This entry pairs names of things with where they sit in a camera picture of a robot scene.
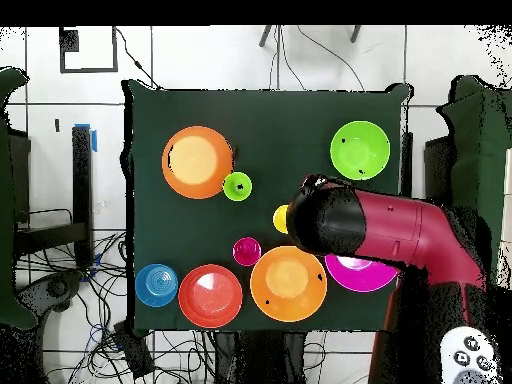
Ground orange plastic bowl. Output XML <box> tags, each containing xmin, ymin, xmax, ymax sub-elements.
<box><xmin>161</xmin><ymin>125</ymin><xmax>234</xmax><ymax>200</ymax></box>
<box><xmin>249</xmin><ymin>245</ymin><xmax>328</xmax><ymax>323</ymax></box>

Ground yellow plastic cup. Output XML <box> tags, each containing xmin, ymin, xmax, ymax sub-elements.
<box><xmin>272</xmin><ymin>204</ymin><xmax>290</xmax><ymax>235</ymax></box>

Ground green plastic cup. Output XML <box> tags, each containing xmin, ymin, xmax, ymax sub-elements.
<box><xmin>222</xmin><ymin>170</ymin><xmax>253</xmax><ymax>202</ymax></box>

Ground crimson plastic cup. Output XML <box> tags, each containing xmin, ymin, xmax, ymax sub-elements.
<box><xmin>232</xmin><ymin>236</ymin><xmax>263</xmax><ymax>268</ymax></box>

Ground dark green tablecloth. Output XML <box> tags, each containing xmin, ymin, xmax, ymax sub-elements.
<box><xmin>121</xmin><ymin>78</ymin><xmax>413</xmax><ymax>335</ymax></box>

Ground red plastic bowl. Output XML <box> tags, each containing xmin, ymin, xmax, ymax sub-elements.
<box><xmin>177</xmin><ymin>263</ymin><xmax>244</xmax><ymax>330</ymax></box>

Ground green plastic bowl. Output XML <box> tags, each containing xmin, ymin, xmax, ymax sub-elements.
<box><xmin>329</xmin><ymin>120</ymin><xmax>391</xmax><ymax>181</ymax></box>

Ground blue plastic bowl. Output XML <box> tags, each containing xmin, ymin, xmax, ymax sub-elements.
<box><xmin>134</xmin><ymin>262</ymin><xmax>180</xmax><ymax>308</ymax></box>

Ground pink plastic bowl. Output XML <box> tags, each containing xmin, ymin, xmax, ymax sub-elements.
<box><xmin>324</xmin><ymin>253</ymin><xmax>399</xmax><ymax>293</ymax></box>

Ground black bench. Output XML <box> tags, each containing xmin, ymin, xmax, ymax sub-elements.
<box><xmin>17</xmin><ymin>125</ymin><xmax>94</xmax><ymax>267</ymax></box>

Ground black power strip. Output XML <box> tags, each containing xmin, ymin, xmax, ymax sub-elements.
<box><xmin>113</xmin><ymin>321</ymin><xmax>155</xmax><ymax>379</ymax></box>

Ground black office chair base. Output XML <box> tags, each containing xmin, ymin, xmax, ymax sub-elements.
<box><xmin>17</xmin><ymin>271</ymin><xmax>85</xmax><ymax>321</ymax></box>

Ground green table with white boxes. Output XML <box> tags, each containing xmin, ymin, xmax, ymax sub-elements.
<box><xmin>437</xmin><ymin>75</ymin><xmax>512</xmax><ymax>289</ymax></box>

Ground green cloth covered table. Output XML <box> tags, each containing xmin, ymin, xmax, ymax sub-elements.
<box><xmin>0</xmin><ymin>65</ymin><xmax>39</xmax><ymax>329</ymax></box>

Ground white boxes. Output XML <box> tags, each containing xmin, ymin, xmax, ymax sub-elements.
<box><xmin>497</xmin><ymin>147</ymin><xmax>512</xmax><ymax>290</ymax></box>

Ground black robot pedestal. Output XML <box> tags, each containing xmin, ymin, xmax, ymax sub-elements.
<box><xmin>213</xmin><ymin>331</ymin><xmax>307</xmax><ymax>384</ymax></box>

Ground tangled floor cable bundle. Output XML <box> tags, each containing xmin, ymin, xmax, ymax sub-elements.
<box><xmin>19</xmin><ymin>229</ymin><xmax>217</xmax><ymax>384</ymax></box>

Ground black floor cable with plug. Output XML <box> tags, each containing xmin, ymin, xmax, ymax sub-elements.
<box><xmin>114</xmin><ymin>26</ymin><xmax>161</xmax><ymax>90</ymax></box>

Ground black square floor frame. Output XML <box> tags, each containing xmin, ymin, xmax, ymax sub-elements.
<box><xmin>58</xmin><ymin>26</ymin><xmax>119</xmax><ymax>74</ymax></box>

